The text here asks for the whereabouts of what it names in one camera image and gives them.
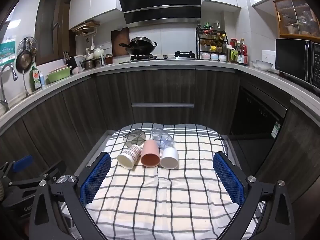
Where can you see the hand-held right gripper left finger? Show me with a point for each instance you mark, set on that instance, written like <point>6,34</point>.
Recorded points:
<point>96,177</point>

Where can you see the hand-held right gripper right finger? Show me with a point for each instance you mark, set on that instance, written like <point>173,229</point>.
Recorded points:
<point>230,180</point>

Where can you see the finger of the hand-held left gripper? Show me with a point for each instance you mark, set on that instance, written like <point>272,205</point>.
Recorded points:
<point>53,170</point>
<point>22,163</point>

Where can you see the white cup with dotted pattern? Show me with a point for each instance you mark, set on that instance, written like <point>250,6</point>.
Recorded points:
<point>128,156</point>

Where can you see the grey faceted glass cup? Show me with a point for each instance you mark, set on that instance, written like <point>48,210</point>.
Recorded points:
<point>134,138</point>

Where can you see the pink cup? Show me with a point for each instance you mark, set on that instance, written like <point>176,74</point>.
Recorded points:
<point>150,155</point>

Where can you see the plain white cup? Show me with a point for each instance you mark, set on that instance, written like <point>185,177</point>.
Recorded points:
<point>170,158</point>

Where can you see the clear plastic cup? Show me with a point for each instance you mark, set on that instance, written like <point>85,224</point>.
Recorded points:
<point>162,138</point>

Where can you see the black built-in dishwasher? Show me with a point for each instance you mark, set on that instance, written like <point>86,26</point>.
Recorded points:
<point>257,130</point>

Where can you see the black white checkered cloth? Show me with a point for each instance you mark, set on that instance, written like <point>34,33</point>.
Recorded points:
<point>155,200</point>

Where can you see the chrome kitchen faucet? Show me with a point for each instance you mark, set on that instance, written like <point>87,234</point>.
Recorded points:
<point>3,80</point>

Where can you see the white bottle with blue label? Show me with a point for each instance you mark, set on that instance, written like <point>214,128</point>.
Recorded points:
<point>42,80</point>

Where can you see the green dish soap bottle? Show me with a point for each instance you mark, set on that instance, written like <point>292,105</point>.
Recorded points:
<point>35,77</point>

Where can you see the green plastic basin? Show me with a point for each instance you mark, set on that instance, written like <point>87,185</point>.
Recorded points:
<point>58,76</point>

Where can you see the hanging frying pan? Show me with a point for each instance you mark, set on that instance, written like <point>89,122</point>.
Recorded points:
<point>23,61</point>

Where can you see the dark wood base cabinets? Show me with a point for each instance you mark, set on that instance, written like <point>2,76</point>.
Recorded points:
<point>160,90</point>

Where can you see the black knife block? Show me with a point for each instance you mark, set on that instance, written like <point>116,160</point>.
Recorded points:
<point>71,61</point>

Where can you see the small clear glass bowl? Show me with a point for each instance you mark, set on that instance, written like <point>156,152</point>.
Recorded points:
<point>253,63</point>

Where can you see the red sauce jar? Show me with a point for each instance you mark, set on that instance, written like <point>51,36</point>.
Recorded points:
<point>108,59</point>

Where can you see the green mug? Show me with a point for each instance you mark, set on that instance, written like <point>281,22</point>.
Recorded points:
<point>233,56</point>

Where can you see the white teapot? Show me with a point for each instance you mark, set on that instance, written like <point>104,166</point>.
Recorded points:
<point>98,52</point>

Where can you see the dark sauce bottle red label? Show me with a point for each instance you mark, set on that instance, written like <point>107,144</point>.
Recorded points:
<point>242,53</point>

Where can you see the white rice cooker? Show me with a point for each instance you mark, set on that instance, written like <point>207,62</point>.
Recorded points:
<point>268,56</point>

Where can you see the white hanging ladle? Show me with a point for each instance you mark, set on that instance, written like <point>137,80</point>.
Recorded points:
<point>92,45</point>

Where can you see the brown wooden door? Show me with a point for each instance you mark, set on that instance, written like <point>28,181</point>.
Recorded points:
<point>50,30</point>

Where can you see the black gas cooktop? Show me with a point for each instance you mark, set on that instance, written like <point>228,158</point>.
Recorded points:
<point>160,57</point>

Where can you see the black microwave oven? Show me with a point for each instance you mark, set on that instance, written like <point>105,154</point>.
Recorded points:
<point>295,60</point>

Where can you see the black spice rack with bottles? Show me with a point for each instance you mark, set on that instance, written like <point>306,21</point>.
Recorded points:
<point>211,43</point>

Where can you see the dark wooden cutting board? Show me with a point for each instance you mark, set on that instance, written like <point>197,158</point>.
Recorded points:
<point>120,41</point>

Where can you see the black wok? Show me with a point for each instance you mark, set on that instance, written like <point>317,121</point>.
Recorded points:
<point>141,45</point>

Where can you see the wooden glass-door cabinet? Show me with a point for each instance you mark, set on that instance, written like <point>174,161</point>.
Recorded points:
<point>297,17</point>

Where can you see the black range hood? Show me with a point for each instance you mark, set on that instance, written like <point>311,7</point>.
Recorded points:
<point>160,2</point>

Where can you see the green wall poster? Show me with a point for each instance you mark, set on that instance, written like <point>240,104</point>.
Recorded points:
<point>7,52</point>

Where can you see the wall rack with cutting boards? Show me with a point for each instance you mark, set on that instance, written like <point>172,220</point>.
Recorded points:
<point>85,27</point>

